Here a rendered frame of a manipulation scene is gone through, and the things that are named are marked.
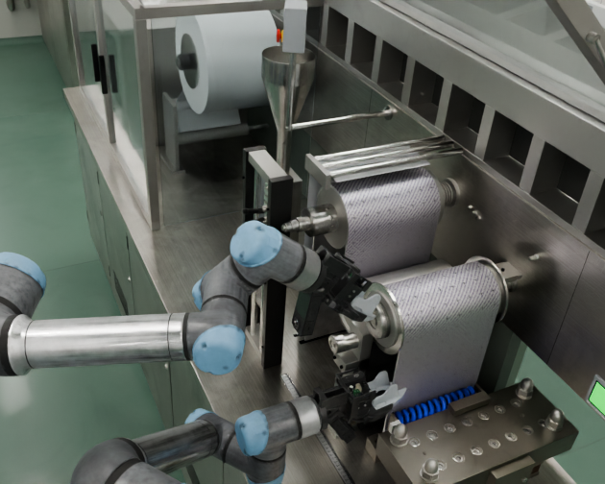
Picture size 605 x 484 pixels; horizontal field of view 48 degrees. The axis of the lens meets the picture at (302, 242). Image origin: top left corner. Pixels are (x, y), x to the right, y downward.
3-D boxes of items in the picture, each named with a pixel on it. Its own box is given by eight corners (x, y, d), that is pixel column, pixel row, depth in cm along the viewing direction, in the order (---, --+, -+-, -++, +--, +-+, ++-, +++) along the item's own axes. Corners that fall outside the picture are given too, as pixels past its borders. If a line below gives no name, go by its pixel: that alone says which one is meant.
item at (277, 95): (249, 243, 214) (253, 69, 181) (289, 234, 219) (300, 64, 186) (266, 268, 203) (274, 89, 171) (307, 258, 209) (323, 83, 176)
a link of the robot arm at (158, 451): (22, 507, 99) (191, 446, 144) (79, 544, 95) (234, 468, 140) (48, 433, 98) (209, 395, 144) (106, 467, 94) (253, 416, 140)
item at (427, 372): (385, 416, 144) (398, 352, 134) (473, 384, 153) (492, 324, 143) (386, 417, 144) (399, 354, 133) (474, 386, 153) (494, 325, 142)
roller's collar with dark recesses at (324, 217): (300, 227, 150) (302, 203, 147) (324, 222, 153) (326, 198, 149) (312, 242, 146) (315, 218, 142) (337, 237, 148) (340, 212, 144)
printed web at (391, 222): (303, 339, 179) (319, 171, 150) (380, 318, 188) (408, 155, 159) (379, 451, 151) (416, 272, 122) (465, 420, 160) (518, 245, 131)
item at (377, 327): (362, 325, 139) (365, 295, 135) (370, 322, 140) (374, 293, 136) (380, 347, 133) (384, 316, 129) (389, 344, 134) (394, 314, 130)
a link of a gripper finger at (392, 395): (417, 382, 136) (376, 395, 132) (412, 402, 139) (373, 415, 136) (408, 372, 138) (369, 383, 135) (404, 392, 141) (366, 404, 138)
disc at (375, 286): (358, 322, 144) (368, 267, 136) (360, 321, 145) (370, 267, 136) (395, 370, 134) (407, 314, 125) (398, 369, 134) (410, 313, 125)
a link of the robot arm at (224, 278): (182, 317, 111) (229, 280, 106) (191, 275, 120) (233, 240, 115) (218, 343, 114) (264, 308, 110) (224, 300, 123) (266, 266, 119)
